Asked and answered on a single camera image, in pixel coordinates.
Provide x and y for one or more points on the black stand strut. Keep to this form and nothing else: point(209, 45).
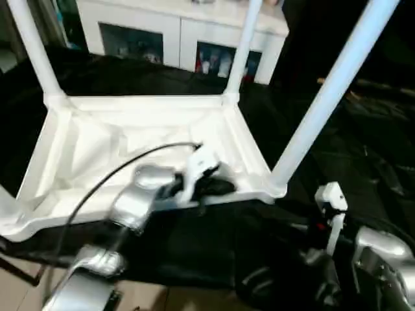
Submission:
point(19, 269)

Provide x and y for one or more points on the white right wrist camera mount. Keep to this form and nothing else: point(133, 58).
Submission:
point(334, 197)

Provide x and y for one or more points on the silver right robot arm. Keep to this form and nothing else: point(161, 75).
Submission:
point(379, 259)

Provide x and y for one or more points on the white plastic table leg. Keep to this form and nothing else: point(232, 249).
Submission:
point(35, 48)
point(243, 48)
point(330, 97)
point(6, 204)

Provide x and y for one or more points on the white plastic table top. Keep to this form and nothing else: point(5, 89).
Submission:
point(113, 129)

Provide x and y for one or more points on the white cabinet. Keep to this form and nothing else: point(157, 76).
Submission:
point(181, 19)

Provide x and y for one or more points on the black mat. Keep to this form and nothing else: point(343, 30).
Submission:
point(356, 145)

